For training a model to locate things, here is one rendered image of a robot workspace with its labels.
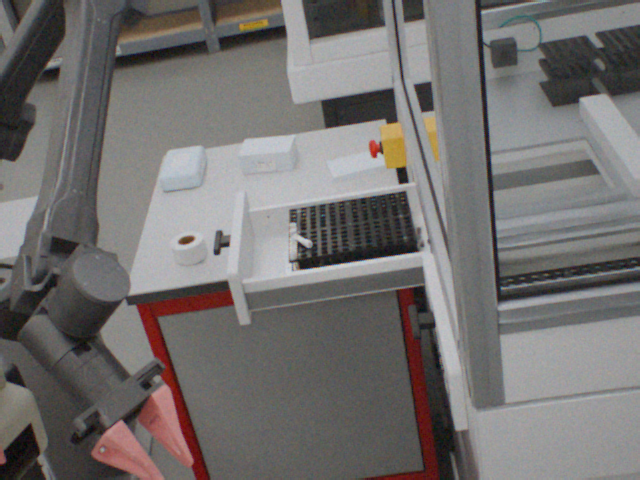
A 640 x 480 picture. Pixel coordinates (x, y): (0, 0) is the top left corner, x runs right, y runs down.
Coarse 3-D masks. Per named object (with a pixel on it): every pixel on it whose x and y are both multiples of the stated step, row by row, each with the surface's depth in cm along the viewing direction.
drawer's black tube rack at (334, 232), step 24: (312, 216) 163; (336, 216) 161; (360, 216) 159; (384, 216) 159; (408, 216) 157; (312, 240) 156; (336, 240) 154; (360, 240) 153; (384, 240) 151; (408, 240) 150; (312, 264) 154; (336, 264) 153
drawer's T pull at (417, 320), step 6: (408, 306) 133; (414, 306) 132; (408, 312) 132; (414, 312) 131; (432, 312) 131; (414, 318) 130; (420, 318) 130; (426, 318) 130; (432, 318) 129; (414, 324) 129; (420, 324) 129; (426, 324) 129; (432, 324) 129; (414, 330) 128; (420, 330) 128; (414, 336) 127; (420, 336) 127
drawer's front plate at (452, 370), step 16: (432, 256) 140; (432, 272) 136; (432, 288) 133; (432, 304) 129; (448, 320) 126; (448, 336) 123; (448, 352) 120; (448, 368) 117; (448, 384) 120; (464, 400) 119; (464, 416) 121
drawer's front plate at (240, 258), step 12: (240, 192) 169; (240, 204) 165; (240, 216) 161; (240, 228) 157; (240, 240) 154; (252, 240) 169; (240, 252) 152; (252, 252) 166; (228, 264) 148; (240, 264) 150; (228, 276) 146; (240, 276) 148; (240, 288) 147; (240, 300) 148; (240, 312) 150
